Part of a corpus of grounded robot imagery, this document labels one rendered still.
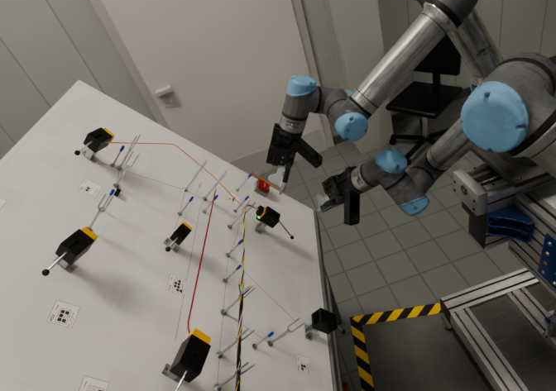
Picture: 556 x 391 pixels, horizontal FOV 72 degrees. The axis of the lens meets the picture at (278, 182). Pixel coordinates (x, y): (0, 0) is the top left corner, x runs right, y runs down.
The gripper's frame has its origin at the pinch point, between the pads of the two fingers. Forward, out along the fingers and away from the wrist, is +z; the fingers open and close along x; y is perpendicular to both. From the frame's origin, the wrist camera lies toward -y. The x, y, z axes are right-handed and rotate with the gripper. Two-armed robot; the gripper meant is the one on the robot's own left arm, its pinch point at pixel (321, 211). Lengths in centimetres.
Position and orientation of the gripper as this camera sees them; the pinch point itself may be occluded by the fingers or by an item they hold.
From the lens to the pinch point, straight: 127.8
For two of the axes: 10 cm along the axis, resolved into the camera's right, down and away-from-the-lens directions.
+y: -3.4, -9.0, 2.5
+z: -5.1, 4.1, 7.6
